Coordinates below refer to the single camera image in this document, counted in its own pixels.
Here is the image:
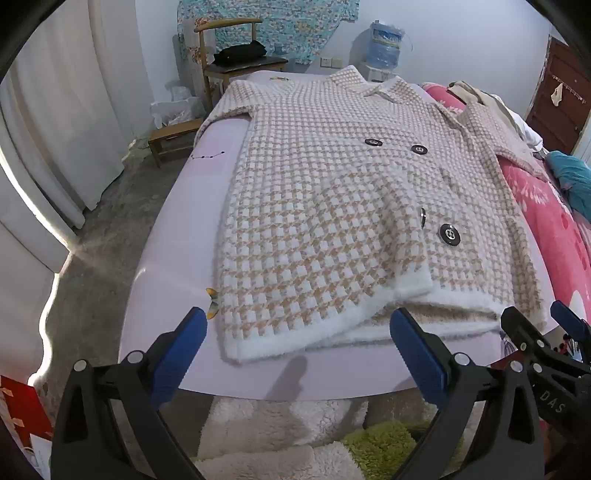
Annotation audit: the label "wooden chair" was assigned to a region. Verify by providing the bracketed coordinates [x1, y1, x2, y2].
[193, 17, 289, 109]

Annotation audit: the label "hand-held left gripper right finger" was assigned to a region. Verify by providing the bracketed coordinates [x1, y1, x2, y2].
[389, 307, 548, 480]

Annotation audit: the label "white cloth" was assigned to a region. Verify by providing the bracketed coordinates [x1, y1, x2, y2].
[489, 92, 548, 153]

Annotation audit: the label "blue water bottle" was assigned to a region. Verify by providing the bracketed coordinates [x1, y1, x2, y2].
[369, 19, 407, 70]

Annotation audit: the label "beige white houndstooth coat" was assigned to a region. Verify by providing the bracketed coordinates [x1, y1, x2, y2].
[196, 65, 552, 365]

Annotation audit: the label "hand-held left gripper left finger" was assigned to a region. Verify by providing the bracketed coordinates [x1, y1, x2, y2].
[50, 305, 208, 480]

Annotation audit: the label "white plastic bags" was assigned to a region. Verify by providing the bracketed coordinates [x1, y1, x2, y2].
[150, 83, 206, 130]

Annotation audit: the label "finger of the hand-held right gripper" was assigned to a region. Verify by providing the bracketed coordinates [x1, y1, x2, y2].
[501, 305, 591, 376]
[551, 300, 591, 344]

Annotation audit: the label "white fluffy rug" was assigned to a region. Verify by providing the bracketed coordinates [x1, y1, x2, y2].
[191, 394, 432, 480]

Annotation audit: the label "beige folded clothes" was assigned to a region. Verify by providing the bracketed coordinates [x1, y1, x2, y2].
[447, 80, 527, 139]

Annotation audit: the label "red floral blanket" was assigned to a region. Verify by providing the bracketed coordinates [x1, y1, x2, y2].
[420, 82, 591, 324]

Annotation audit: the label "small wooden stool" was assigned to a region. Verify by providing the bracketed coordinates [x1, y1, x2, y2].
[148, 117, 206, 168]

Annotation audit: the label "pink printed bed sheet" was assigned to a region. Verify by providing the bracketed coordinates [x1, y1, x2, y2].
[117, 69, 559, 402]

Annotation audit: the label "red box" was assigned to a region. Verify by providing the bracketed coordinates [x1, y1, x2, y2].
[0, 374, 54, 457]

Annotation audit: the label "black bag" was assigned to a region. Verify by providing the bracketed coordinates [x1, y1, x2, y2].
[212, 41, 269, 65]

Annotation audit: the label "white water dispenser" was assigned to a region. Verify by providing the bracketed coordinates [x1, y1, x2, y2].
[358, 62, 398, 85]

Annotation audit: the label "teal patterned wall cloth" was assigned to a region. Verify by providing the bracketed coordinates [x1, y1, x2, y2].
[177, 0, 361, 65]

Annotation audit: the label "brown wooden door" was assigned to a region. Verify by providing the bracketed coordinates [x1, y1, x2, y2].
[525, 34, 591, 158]

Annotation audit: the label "white curtain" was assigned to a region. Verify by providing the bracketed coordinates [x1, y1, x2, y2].
[0, 0, 155, 384]

